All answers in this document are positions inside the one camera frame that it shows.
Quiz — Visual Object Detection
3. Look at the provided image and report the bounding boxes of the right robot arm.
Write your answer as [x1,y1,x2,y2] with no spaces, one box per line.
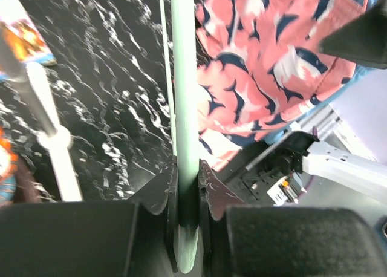
[198,131,386,276]

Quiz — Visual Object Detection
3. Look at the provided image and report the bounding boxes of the mint green hanger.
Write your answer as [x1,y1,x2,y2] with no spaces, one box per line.
[160,0,199,274]

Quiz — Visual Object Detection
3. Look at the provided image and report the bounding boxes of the dog picture book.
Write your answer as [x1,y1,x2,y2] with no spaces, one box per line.
[1,0,57,66]

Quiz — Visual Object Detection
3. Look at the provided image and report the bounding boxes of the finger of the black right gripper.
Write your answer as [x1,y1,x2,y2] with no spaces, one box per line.
[320,0,386,69]

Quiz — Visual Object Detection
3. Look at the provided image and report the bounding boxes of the light blue shorts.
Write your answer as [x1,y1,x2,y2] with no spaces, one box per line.
[229,65,375,147]

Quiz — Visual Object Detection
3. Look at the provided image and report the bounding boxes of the silver clothes rack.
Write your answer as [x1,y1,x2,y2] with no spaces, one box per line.
[0,34,84,203]

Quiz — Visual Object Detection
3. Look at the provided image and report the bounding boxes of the pink translucent plastic basin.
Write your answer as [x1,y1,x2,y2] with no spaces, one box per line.
[13,158,41,203]

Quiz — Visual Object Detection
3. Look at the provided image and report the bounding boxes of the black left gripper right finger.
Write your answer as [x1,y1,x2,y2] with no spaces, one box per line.
[198,161,386,276]

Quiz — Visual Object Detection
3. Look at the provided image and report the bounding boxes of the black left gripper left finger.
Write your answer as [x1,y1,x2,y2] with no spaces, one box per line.
[1,162,178,276]

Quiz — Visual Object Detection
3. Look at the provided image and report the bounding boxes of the pink patterned shorts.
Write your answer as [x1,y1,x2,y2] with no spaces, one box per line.
[196,0,375,171]

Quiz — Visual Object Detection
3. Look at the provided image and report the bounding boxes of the blue orange patterned shorts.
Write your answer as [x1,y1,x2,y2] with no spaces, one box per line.
[1,128,18,206]

